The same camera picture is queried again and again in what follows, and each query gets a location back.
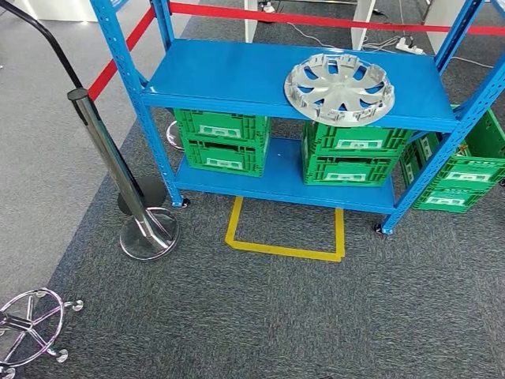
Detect long white floor cable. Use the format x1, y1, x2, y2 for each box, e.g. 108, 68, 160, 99
449, 54, 494, 70

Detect white power strip black plug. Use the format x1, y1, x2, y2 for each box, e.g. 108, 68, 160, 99
395, 36, 425, 57

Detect white panel-leg table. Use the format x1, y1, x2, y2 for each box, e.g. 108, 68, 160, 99
424, 0, 469, 25
243, 0, 377, 52

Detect black pole stand round base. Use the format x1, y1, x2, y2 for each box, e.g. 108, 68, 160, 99
0, 0, 168, 217

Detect black stool chrome base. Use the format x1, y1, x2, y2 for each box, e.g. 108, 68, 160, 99
0, 287, 84, 379

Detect white tangled power cable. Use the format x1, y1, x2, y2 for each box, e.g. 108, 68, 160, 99
285, 20, 400, 54

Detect long red barrier belt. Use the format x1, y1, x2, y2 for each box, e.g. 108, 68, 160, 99
169, 1, 505, 37

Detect silver wheel hubcap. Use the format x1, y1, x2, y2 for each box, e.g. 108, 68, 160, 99
283, 51, 396, 128

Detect blue metal shelf rack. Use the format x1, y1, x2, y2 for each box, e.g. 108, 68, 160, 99
90, 0, 505, 236

